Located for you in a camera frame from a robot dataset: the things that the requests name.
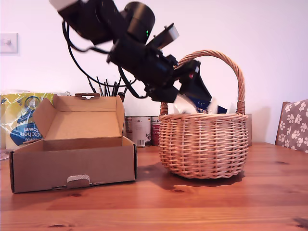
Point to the printed paper leaflet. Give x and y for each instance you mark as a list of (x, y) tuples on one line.
[(3, 156)]

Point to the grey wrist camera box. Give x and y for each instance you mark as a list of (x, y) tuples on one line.
[(169, 36)]

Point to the white wall light switch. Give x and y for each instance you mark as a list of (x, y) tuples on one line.
[(9, 43)]

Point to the chair with paw-print cover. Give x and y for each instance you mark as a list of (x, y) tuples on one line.
[(293, 125)]

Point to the blue Terry's mini eggs bag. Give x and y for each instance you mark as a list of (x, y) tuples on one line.
[(201, 106)]

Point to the thin black stick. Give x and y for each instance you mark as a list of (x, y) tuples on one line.
[(99, 85), (119, 86), (92, 85), (127, 88), (105, 89), (114, 89), (108, 87)]

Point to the red labelled tin can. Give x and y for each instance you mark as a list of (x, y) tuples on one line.
[(155, 134)]

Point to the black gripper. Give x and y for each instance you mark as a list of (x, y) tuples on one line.
[(158, 69)]

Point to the white labelled tin can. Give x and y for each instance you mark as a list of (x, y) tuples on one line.
[(138, 132)]

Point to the white green candy bag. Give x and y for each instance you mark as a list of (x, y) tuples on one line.
[(184, 106)]

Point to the brown cardboard box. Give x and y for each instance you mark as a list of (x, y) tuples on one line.
[(72, 166)]

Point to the yellow blue kitchen towel pack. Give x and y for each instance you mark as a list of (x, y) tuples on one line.
[(14, 106)]

